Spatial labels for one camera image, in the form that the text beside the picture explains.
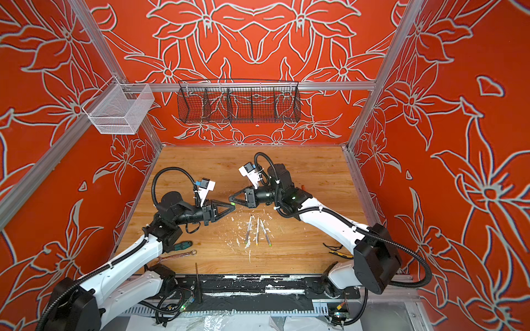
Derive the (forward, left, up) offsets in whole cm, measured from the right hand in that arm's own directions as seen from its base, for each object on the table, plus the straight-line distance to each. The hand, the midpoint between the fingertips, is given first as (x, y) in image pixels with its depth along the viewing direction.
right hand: (229, 200), depth 67 cm
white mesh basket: (+46, +54, +6) cm, 71 cm away
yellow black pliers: (-9, -40, -26) cm, 48 cm away
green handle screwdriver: (-7, +21, -23) cm, 32 cm away
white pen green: (-3, -12, -27) cm, 29 cm away
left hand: (-2, -1, -2) cm, 3 cm away
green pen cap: (-1, -1, -1) cm, 2 cm away
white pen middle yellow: (-5, -8, -26) cm, 27 cm away
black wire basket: (+55, +3, +3) cm, 55 cm away
